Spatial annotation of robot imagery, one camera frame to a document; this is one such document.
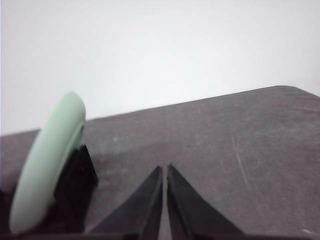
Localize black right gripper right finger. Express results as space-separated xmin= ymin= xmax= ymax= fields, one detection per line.
xmin=167 ymin=164 xmax=244 ymax=240

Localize black dish rack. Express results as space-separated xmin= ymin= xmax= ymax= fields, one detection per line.
xmin=0 ymin=145 xmax=99 ymax=236

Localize mint green plate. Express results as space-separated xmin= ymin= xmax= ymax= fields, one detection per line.
xmin=9 ymin=92 xmax=86 ymax=233

